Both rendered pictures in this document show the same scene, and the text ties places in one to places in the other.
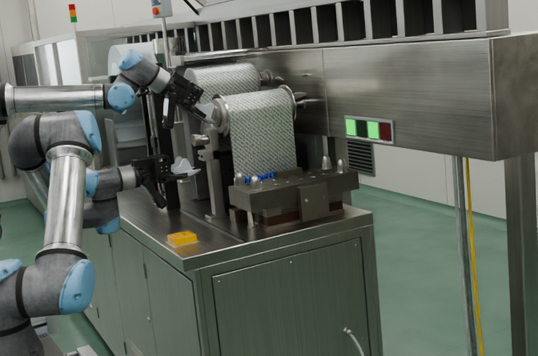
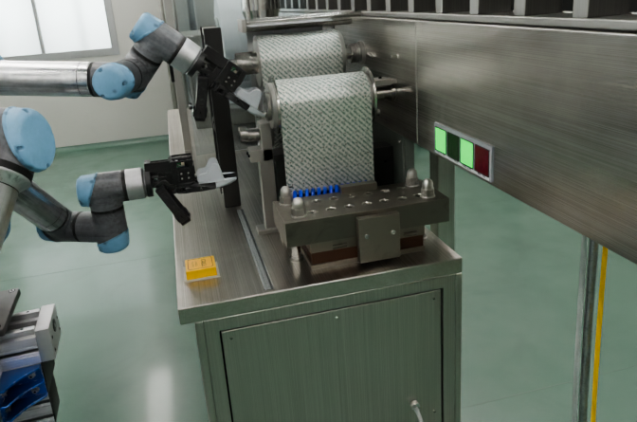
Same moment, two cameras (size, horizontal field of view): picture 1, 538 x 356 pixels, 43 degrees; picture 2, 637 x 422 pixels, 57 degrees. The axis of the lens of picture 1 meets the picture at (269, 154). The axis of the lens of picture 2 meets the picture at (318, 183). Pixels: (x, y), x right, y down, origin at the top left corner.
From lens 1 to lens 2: 0.92 m
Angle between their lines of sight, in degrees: 15
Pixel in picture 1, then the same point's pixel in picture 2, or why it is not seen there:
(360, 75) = (458, 68)
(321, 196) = (390, 231)
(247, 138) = (305, 139)
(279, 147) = (350, 152)
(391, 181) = not seen: hidden behind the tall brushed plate
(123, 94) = (111, 79)
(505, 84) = not seen: outside the picture
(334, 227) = (402, 275)
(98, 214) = (96, 228)
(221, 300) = (234, 360)
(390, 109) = (491, 128)
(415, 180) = not seen: hidden behind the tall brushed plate
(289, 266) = (334, 321)
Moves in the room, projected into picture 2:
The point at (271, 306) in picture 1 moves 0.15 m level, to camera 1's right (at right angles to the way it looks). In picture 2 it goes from (306, 370) to (370, 375)
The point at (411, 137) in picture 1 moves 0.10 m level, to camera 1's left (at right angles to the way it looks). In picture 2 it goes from (518, 180) to (459, 180)
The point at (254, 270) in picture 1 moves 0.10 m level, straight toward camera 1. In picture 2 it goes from (283, 325) to (272, 351)
